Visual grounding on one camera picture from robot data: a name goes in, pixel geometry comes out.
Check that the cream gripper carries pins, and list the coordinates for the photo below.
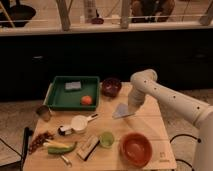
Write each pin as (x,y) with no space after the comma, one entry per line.
(132,109)

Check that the light blue towel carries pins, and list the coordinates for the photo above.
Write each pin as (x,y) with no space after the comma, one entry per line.
(121,111)

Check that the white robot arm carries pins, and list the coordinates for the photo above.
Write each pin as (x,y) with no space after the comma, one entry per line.
(196,112)

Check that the dark maroon bowl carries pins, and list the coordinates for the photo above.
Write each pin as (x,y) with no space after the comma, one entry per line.
(111,87)

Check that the small green cup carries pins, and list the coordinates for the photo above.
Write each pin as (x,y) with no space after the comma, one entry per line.
(106,139)

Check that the orange terracotta bowl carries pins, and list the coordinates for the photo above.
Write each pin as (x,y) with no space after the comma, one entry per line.
(135,149)

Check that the orange tomato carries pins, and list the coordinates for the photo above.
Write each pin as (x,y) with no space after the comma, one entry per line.
(86,100)

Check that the white measuring cup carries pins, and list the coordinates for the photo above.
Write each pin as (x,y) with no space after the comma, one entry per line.
(79,123)

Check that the wooden block brush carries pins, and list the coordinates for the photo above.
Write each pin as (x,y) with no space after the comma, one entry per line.
(87,148)

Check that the grey blue sponge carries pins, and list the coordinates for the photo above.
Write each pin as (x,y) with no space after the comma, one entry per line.
(71,86)

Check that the black white small bottle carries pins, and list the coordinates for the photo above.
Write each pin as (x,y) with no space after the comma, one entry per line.
(65,130)

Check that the green plastic tray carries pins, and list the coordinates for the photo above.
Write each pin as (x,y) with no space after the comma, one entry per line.
(58,98)

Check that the metal clip tool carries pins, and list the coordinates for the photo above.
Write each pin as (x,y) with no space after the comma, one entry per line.
(66,160)

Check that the small metal cup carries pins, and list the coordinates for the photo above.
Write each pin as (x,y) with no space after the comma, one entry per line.
(44,113)

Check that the yellow corn cob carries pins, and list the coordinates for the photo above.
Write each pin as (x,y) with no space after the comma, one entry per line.
(52,143)

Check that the small dark red object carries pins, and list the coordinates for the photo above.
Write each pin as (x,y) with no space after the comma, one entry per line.
(97,21)

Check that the person seated in background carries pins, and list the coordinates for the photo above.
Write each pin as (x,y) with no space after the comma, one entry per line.
(144,11)

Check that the black chair at left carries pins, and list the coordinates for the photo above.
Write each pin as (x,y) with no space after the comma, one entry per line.
(27,133)

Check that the black round stool base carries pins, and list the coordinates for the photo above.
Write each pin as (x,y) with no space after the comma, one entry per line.
(19,15)

